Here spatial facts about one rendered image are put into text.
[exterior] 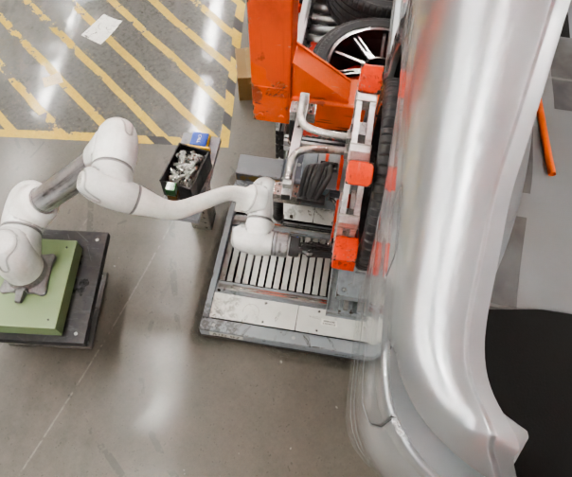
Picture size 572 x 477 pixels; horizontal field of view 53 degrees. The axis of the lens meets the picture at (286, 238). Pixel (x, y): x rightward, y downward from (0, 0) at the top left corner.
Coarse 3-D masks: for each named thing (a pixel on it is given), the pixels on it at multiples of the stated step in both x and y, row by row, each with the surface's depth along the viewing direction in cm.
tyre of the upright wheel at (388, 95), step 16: (384, 80) 191; (384, 96) 178; (384, 112) 172; (384, 128) 169; (384, 144) 168; (384, 160) 167; (384, 176) 168; (368, 208) 174; (368, 224) 174; (368, 240) 176; (368, 256) 182
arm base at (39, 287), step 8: (48, 256) 234; (48, 264) 232; (48, 272) 231; (40, 280) 227; (0, 288) 227; (8, 288) 227; (16, 288) 225; (24, 288) 225; (32, 288) 227; (40, 288) 227; (16, 296) 224; (24, 296) 226
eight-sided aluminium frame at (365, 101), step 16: (368, 96) 181; (368, 112) 179; (352, 128) 178; (368, 128) 175; (352, 144) 173; (368, 144) 173; (368, 160) 172; (352, 192) 224; (352, 208) 220; (336, 224) 217; (352, 224) 178
